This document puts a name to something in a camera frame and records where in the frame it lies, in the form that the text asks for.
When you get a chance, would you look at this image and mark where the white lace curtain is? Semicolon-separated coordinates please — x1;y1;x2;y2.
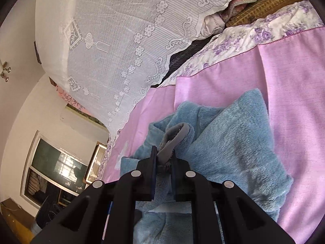
34;0;245;135

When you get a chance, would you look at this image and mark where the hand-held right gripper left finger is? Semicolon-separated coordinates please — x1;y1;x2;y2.
30;145;159;244

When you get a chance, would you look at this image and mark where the gold picture frame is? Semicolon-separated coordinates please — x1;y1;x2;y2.
85;142;109;183

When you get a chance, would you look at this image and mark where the cardboard box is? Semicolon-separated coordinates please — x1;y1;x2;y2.
0;198;36;235

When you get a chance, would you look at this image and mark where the pink floral cloth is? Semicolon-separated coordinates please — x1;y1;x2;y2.
54;84;107;127

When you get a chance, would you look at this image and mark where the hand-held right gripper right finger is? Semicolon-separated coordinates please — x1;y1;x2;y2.
171;150;296;244

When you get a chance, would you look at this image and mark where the pink bed sheet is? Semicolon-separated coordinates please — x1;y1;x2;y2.
102;29;325;244

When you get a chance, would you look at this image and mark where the pale satin cloth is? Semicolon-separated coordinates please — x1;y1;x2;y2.
200;12;226;40

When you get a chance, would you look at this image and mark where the dark television screen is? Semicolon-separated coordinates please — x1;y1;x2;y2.
31;138;89;185

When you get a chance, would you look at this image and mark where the purple floral quilt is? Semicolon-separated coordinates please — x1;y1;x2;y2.
151;0;325;88

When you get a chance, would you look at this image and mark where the grey striped knit garment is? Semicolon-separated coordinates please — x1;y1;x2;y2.
220;0;245;22

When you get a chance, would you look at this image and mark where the blue fleece garment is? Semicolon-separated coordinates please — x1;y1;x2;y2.
119;88;294;244

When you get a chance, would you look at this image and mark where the black cloth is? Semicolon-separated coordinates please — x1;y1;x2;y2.
162;39;209;84

